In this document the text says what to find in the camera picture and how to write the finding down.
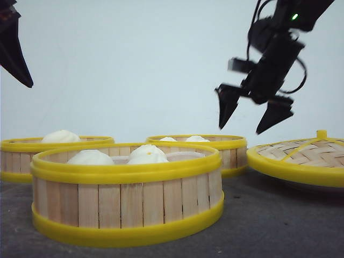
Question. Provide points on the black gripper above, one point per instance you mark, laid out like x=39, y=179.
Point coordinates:
x=265, y=78

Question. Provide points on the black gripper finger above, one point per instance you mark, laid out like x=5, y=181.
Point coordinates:
x=12, y=59

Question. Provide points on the bamboo steamer basket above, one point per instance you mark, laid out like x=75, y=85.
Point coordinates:
x=126, y=205
x=232, y=150
x=17, y=154

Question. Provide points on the woven bamboo steamer lid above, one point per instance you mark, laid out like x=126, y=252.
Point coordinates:
x=314, y=161

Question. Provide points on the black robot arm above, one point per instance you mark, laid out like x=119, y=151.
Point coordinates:
x=294, y=15

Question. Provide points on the small white bun right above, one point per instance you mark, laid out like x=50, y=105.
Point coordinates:
x=196, y=138

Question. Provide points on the small white bun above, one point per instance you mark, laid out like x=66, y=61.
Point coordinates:
x=196, y=138
x=168, y=139

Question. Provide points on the white plate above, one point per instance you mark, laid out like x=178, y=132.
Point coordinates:
x=308, y=187

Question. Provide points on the white bun left basket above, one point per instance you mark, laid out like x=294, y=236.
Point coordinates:
x=61, y=136

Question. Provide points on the small white bun left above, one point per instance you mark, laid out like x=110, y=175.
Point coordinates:
x=168, y=139

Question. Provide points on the white bun yellow dot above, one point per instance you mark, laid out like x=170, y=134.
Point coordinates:
x=147, y=154

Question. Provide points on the white bun front left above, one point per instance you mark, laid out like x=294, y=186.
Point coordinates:
x=91, y=157

